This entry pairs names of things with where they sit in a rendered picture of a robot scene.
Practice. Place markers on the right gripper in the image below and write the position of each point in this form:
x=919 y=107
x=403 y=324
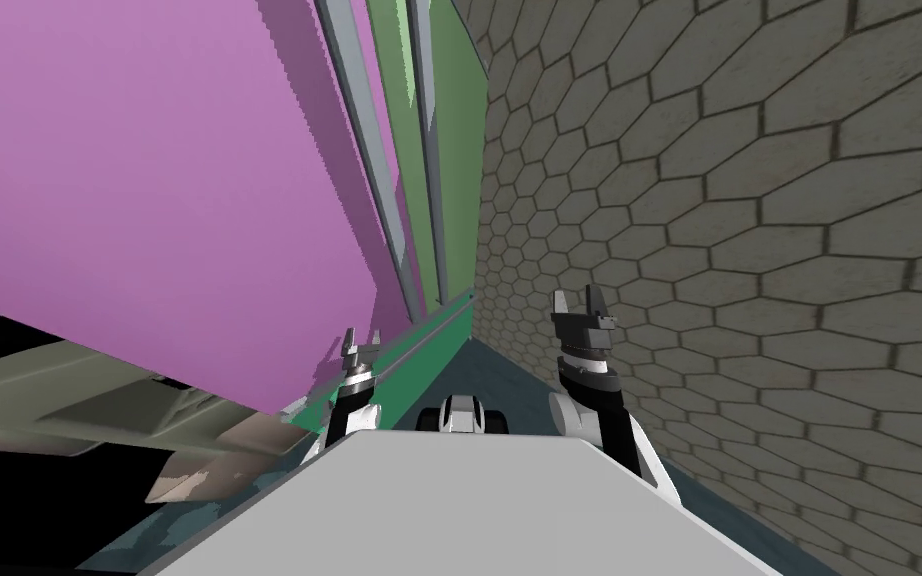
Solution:
x=583 y=333

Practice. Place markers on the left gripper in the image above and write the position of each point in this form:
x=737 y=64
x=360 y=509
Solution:
x=358 y=360

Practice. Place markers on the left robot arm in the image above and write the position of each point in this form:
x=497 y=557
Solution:
x=347 y=416

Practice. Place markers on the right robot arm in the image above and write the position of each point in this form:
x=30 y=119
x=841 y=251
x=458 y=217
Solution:
x=601 y=408

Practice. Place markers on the green door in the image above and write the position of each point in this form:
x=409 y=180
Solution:
x=461 y=160

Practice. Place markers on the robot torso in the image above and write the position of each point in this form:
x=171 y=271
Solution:
x=461 y=504

